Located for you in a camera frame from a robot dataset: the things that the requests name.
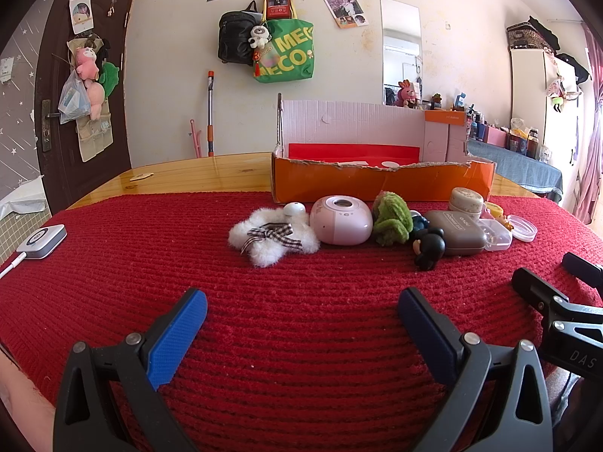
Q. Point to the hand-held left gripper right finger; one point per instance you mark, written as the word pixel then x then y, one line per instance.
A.
pixel 424 334

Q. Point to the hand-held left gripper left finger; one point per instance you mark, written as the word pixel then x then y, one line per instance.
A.
pixel 179 334

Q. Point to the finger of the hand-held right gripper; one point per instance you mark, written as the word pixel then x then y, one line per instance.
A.
pixel 582 266
pixel 532 285

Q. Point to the clear round lid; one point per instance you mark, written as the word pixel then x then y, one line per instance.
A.
pixel 523 228

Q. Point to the clear square plastic box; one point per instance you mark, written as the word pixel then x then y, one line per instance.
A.
pixel 497 239

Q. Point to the blonde doll figure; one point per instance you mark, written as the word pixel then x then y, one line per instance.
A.
pixel 503 220

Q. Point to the black mouse figure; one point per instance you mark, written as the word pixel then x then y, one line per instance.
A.
pixel 431 249

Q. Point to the yellow round cap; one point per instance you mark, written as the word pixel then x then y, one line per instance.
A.
pixel 493 207

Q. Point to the brown rounded case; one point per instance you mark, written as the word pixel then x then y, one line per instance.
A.
pixel 457 235

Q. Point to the beige round jar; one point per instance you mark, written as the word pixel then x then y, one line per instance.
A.
pixel 466 202

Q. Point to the small blue figure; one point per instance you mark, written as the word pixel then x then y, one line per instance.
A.
pixel 418 220

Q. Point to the green fuzzy plush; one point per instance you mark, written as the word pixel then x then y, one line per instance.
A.
pixel 391 221

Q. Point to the pink round device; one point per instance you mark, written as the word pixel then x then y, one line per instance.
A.
pixel 339 230

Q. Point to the white fluffy star plush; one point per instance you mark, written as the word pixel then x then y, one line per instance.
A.
pixel 256 220

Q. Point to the white cardboard box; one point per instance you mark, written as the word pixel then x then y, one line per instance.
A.
pixel 377 183

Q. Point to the small white round figure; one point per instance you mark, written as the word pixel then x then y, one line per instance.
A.
pixel 296 209

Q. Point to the person's left forearm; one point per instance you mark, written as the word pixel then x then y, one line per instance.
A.
pixel 19 409

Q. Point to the pink curtain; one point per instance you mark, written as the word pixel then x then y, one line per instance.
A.
pixel 593 150

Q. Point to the red knitted mat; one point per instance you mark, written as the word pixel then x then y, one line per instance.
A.
pixel 301 292

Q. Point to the row of cosmetic bottles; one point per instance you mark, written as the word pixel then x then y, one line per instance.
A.
pixel 523 139

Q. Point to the pink storage box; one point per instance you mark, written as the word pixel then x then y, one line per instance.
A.
pixel 497 136

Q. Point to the small wooden tag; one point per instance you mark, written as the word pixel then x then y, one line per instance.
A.
pixel 141 177

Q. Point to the white square charger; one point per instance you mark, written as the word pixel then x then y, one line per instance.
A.
pixel 42 240

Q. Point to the hanging green ball toy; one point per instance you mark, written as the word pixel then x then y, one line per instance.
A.
pixel 558 101

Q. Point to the white wardrobe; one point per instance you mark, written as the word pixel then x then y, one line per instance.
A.
pixel 530 94

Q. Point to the black hanging clothing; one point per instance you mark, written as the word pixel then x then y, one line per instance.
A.
pixel 572 66

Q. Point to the white paper sheet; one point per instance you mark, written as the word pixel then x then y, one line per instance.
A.
pixel 23 197

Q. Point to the pink plush toys on door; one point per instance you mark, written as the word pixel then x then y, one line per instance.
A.
pixel 94 141

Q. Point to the dark brown door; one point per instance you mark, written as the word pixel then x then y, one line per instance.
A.
pixel 120 127

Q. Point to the pink rabbit plush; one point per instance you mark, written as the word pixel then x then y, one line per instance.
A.
pixel 406 94

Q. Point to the patterned suitcase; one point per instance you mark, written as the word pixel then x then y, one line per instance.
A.
pixel 530 35

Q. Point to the peach plush toy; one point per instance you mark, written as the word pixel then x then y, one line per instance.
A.
pixel 95 99

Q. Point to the clear plastic bag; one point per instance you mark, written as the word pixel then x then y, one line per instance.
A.
pixel 73 99

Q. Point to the green hanging plush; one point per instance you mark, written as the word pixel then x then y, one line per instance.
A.
pixel 109 77

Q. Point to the red tassel charm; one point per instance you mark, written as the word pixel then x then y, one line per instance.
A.
pixel 258 63

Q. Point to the pink bear plush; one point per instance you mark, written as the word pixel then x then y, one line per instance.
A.
pixel 87 61

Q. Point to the black backpack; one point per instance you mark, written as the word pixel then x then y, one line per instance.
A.
pixel 235 37

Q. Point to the green tote bag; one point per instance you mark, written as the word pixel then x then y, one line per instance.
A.
pixel 292 52

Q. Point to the door poster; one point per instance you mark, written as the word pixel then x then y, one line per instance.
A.
pixel 81 14

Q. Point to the red framed picture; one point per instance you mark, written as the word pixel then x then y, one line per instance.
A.
pixel 277 7

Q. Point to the wall mirror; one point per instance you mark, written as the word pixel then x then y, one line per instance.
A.
pixel 400 23

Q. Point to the small wall photo strip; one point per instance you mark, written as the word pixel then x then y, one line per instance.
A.
pixel 353 22

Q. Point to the large wall photo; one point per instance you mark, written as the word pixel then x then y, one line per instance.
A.
pixel 344 4

